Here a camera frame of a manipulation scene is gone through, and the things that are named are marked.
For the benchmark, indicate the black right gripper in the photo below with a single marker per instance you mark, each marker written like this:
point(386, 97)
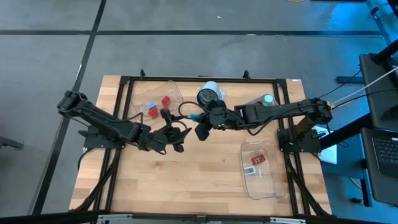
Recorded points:
point(222, 118)

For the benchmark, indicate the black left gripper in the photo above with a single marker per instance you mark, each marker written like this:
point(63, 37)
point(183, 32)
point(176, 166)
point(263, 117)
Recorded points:
point(161, 138)

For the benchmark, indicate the red plug charger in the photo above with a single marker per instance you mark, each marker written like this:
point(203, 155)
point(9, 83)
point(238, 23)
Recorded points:
point(153, 113)
point(165, 101)

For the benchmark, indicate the light blue plug charger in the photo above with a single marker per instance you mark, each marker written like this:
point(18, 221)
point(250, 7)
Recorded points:
point(151, 105)

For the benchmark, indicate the red digital clock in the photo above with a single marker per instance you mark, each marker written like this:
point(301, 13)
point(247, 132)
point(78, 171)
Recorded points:
point(258, 159)

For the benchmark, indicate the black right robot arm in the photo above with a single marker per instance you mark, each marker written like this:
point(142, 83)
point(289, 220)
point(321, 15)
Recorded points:
point(280, 110)

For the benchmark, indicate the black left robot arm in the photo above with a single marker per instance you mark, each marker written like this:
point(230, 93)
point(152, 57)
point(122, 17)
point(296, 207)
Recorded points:
point(102, 119)

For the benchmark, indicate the white cylindrical device black rim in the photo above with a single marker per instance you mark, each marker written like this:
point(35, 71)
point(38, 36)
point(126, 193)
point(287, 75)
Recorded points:
point(209, 91)

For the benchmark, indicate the clear plastic bin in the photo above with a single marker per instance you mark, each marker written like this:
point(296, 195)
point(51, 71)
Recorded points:
point(140, 93)
point(264, 186)

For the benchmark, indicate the white box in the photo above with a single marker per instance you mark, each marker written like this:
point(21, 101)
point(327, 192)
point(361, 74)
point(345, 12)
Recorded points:
point(329, 154)

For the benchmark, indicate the black equipment cart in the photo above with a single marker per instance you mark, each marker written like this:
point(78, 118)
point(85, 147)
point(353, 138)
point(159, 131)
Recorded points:
point(373, 93)

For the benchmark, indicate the grey furniture leg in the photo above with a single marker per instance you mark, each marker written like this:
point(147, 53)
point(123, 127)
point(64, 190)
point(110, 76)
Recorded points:
point(9, 142)

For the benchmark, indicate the black laptop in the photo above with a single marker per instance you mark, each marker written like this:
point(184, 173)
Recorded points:
point(387, 152)

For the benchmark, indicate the black pole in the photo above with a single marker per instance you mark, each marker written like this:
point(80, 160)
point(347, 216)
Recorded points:
point(387, 51)

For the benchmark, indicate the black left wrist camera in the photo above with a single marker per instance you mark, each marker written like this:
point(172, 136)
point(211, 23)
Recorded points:
point(179, 147)

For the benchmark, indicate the black aluminium table frame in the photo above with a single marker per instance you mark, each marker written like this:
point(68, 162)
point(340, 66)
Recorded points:
point(202, 79)

